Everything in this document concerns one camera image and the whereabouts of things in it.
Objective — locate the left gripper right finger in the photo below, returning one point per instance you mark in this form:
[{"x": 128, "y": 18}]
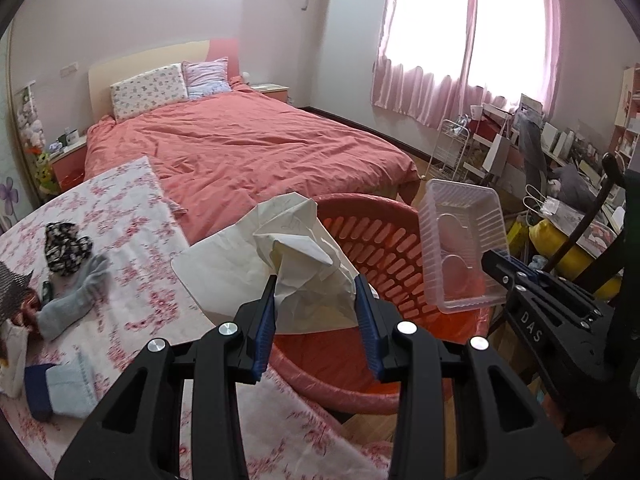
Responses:
[{"x": 501, "y": 431}]

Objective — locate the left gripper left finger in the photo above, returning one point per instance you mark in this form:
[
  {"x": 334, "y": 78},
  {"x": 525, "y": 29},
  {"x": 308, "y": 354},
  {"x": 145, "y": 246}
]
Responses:
[{"x": 134, "y": 431}]

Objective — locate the clear plastic tray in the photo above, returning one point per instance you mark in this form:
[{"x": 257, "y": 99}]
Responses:
[{"x": 459, "y": 222}]

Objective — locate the white paper bag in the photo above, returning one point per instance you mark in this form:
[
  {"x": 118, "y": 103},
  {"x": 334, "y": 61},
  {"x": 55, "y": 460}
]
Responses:
[{"x": 315, "y": 288}]

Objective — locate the pale green cloth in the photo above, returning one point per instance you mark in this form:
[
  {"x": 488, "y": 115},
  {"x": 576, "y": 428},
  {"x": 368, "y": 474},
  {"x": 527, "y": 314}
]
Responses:
[{"x": 14, "y": 344}]

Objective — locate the blue light blue sock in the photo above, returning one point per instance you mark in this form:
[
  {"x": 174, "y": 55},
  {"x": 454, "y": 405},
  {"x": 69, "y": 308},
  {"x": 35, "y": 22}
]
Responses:
[{"x": 60, "y": 389}]

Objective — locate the yellow bag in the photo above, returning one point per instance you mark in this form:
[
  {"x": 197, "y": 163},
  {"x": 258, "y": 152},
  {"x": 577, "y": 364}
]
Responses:
[{"x": 547, "y": 239}]

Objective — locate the grey sock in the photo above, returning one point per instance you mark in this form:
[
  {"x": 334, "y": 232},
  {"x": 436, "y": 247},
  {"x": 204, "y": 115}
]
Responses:
[{"x": 62, "y": 312}]

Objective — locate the pink floral tablecloth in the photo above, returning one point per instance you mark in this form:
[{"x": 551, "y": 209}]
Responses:
[{"x": 129, "y": 219}]

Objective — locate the red plaid scrunchie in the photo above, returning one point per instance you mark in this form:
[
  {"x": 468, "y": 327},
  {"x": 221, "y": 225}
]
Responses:
[{"x": 20, "y": 303}]

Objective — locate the black white patterned scrunchie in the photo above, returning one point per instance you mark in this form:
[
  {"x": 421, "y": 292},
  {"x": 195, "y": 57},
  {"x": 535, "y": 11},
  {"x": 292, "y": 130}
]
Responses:
[{"x": 65, "y": 249}]

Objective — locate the red plastic laundry basket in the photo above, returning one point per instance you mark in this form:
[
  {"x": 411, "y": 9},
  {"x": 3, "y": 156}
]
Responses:
[{"x": 355, "y": 370}]

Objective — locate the cluttered white desk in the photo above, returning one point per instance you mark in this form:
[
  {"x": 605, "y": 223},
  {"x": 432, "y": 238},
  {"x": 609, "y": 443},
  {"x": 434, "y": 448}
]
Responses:
[{"x": 559, "y": 189}]

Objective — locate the pink left nightstand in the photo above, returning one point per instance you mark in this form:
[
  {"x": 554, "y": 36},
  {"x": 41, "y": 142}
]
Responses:
[{"x": 69, "y": 166}]

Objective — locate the pink nightstand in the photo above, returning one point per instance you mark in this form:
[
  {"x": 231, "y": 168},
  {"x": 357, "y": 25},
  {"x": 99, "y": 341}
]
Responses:
[
  {"x": 273, "y": 91},
  {"x": 69, "y": 166}
]

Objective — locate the salmon pink bed duvet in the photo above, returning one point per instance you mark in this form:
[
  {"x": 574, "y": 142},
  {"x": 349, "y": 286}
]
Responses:
[{"x": 218, "y": 157}]

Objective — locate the white mug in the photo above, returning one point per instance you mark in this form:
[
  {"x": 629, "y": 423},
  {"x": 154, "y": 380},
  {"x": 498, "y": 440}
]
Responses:
[{"x": 71, "y": 137}]

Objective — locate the plush toy display tube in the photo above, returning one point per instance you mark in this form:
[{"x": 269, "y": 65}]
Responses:
[{"x": 34, "y": 143}]

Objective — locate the floral white pillow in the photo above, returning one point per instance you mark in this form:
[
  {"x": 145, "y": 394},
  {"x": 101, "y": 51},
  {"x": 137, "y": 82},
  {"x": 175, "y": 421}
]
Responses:
[{"x": 148, "y": 91}]

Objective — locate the pink window curtain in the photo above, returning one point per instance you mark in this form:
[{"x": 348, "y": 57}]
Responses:
[{"x": 438, "y": 58}]

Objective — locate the pink striped pillow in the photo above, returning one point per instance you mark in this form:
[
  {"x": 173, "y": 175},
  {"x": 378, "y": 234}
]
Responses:
[{"x": 207, "y": 78}]

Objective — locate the cream wooden headboard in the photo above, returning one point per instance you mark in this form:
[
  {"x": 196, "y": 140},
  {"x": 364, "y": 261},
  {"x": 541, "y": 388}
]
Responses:
[{"x": 102, "y": 76}]

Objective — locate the pink right nightstand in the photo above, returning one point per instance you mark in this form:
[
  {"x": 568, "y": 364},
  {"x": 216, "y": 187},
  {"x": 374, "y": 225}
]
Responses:
[{"x": 273, "y": 91}]

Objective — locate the white wire rack trolley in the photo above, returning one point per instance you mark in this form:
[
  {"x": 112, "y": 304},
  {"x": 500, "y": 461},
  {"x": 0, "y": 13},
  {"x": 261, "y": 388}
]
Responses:
[{"x": 450, "y": 147}]

